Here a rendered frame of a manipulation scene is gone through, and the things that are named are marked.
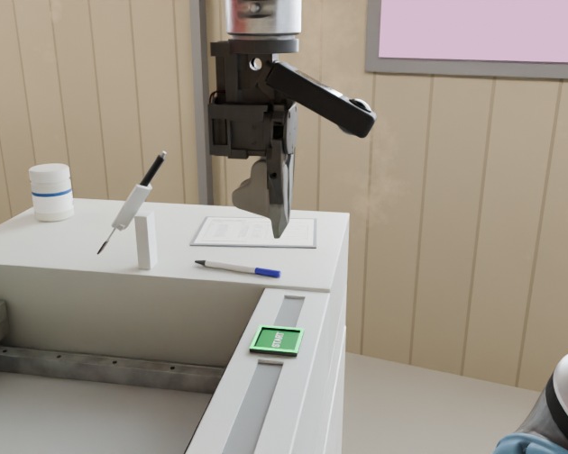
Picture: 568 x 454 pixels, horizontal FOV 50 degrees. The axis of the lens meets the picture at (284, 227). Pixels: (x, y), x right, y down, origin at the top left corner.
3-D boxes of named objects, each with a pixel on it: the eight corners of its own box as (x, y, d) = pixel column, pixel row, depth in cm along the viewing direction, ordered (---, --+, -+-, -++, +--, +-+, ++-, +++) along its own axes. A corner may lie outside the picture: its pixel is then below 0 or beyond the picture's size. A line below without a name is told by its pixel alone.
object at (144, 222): (114, 267, 93) (105, 183, 89) (124, 258, 97) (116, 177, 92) (151, 271, 92) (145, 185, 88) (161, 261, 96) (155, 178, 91)
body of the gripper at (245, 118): (228, 147, 70) (224, 37, 66) (302, 149, 69) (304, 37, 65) (208, 162, 63) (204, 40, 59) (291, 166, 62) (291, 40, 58)
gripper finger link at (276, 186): (272, 195, 67) (272, 115, 64) (288, 195, 67) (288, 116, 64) (263, 207, 63) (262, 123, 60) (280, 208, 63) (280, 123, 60)
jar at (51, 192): (27, 221, 114) (20, 171, 111) (48, 209, 120) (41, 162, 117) (62, 223, 113) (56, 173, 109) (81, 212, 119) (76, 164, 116)
